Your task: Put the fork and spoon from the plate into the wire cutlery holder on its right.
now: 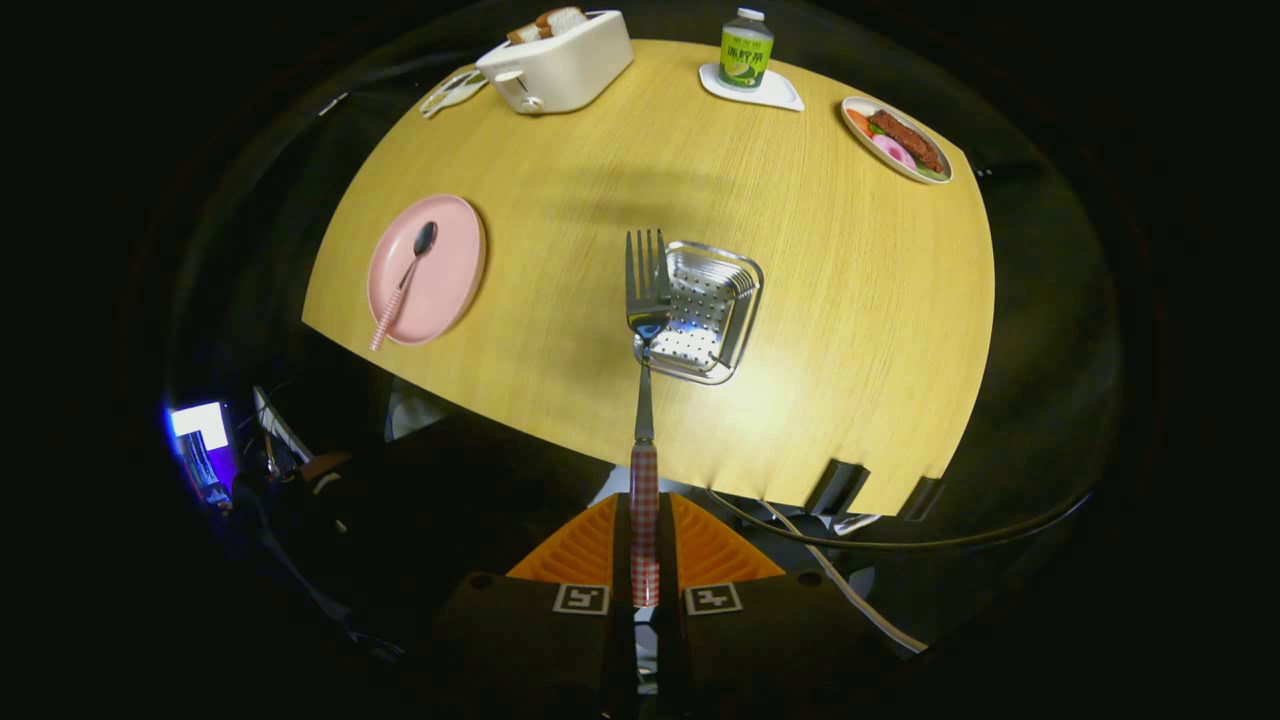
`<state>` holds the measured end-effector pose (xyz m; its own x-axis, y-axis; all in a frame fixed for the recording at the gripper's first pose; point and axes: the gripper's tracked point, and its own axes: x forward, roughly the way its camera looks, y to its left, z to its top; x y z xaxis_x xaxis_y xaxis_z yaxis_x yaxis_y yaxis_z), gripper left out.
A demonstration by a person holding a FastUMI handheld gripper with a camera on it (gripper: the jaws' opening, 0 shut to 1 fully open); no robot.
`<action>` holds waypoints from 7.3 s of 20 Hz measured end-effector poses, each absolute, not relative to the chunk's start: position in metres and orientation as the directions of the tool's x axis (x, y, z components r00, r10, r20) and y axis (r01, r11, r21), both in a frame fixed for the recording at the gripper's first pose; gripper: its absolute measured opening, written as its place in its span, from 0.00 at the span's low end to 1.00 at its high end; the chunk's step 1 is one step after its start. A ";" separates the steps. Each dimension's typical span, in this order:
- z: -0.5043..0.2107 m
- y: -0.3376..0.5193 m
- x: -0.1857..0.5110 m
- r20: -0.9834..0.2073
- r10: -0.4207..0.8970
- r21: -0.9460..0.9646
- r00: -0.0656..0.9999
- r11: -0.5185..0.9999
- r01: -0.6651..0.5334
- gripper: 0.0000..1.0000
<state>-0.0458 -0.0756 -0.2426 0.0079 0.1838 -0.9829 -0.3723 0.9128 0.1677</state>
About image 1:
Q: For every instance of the white square coaster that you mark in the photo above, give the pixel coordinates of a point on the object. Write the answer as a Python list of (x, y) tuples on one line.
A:
[(780, 95)]

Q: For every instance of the white divided snack dish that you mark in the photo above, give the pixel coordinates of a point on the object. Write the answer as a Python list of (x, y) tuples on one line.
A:
[(455, 92)]

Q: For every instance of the white plate with food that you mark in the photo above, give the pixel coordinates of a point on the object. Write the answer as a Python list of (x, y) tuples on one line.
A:
[(905, 140)]

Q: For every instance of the pink round plate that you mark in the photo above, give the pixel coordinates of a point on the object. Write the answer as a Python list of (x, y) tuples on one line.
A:
[(445, 275)]

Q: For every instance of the metal perforated basket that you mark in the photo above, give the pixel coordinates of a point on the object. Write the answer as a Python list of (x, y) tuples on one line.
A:
[(715, 315)]

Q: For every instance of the black table bracket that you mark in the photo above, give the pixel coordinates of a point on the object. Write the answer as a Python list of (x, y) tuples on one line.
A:
[(838, 487), (920, 497)]

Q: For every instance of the white toaster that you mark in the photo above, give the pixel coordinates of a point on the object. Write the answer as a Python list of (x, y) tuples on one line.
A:
[(560, 65)]

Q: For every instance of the bread slice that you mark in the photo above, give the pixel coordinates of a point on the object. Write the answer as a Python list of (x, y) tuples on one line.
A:
[(560, 18), (525, 33)]

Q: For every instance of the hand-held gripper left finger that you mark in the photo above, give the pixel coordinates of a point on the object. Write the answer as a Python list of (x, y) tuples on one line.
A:
[(622, 545)]

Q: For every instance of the lit computer monitor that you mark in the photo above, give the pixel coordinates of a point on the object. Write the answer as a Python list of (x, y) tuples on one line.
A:
[(200, 440)]

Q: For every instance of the green label drink bottle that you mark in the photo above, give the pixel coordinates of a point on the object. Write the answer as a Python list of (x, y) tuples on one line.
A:
[(746, 55)]

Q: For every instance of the grey desk device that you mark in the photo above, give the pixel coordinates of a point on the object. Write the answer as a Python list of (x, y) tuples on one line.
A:
[(280, 425)]

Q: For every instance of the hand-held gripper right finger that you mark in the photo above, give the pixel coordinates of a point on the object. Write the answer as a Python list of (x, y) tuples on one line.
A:
[(668, 545)]

